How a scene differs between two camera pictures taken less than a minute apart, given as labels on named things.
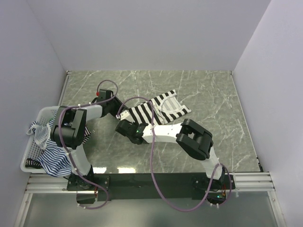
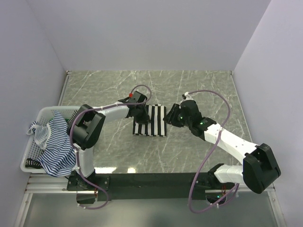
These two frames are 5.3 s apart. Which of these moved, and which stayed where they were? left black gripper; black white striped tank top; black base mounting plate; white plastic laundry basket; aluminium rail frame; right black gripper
Moved: right black gripper; left black gripper; black white striped tank top
Stayed: black base mounting plate; white plastic laundry basket; aluminium rail frame
